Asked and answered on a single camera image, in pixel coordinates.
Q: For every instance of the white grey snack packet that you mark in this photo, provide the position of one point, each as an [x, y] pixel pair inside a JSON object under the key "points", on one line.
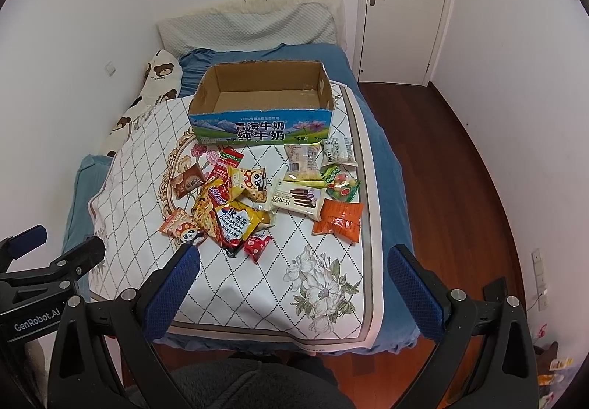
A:
{"points": [[337, 151]]}

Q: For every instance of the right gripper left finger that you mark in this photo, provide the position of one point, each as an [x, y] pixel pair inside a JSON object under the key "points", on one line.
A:
{"points": [[82, 373]]}

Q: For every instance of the clear bread packet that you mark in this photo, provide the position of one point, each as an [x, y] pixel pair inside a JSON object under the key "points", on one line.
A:
{"points": [[302, 167]]}

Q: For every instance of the white patterned blanket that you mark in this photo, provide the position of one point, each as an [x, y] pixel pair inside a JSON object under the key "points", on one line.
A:
{"points": [[320, 292]]}

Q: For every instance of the white power strip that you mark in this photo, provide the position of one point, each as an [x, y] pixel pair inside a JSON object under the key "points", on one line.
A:
{"points": [[540, 281]]}

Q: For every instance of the yellow instant noodle packet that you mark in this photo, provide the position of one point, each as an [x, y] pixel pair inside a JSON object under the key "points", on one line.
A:
{"points": [[228, 225]]}

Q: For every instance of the green candy bag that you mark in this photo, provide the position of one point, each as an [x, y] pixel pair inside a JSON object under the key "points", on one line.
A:
{"points": [[340, 186]]}

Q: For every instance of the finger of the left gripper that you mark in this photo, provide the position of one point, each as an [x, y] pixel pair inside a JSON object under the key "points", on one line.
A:
{"points": [[14, 247], [68, 268]]}

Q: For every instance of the brown small snack packet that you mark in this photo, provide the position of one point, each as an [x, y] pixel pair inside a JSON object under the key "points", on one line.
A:
{"points": [[187, 181]]}

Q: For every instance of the wall socket plate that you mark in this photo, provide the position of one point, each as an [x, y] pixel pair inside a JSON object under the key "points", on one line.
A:
{"points": [[110, 68]]}

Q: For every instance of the small red snack packet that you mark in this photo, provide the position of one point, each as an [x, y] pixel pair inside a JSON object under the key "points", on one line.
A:
{"points": [[254, 246]]}

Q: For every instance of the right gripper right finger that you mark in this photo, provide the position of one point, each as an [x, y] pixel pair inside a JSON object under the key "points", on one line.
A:
{"points": [[505, 373]]}

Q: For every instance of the red wrapped snack packet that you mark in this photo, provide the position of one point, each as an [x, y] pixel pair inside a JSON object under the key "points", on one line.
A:
{"points": [[218, 185]]}

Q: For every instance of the yellow panda snack bag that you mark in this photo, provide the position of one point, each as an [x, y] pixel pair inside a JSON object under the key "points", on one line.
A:
{"points": [[249, 182]]}

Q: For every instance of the blue bed sheet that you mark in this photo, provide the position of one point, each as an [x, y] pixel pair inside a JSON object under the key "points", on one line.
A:
{"points": [[398, 330]]}

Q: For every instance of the bear print pillow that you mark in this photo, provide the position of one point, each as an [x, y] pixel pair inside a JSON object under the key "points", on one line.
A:
{"points": [[162, 82]]}

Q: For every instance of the white textured pillow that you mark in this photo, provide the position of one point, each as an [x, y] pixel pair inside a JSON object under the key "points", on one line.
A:
{"points": [[252, 25]]}

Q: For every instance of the red green snack packet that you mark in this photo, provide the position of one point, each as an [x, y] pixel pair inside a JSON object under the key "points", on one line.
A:
{"points": [[230, 157]]}

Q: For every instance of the orange panda snack packet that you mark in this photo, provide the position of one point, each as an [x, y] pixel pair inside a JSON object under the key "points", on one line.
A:
{"points": [[181, 228]]}

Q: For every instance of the cardboard milk box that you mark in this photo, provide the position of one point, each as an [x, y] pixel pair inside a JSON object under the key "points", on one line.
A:
{"points": [[262, 103]]}

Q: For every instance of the white chocolate stick packet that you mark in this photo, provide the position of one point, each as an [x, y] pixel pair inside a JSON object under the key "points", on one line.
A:
{"points": [[301, 199]]}

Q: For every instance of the white door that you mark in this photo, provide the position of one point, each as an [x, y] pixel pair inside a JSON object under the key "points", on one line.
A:
{"points": [[399, 41]]}

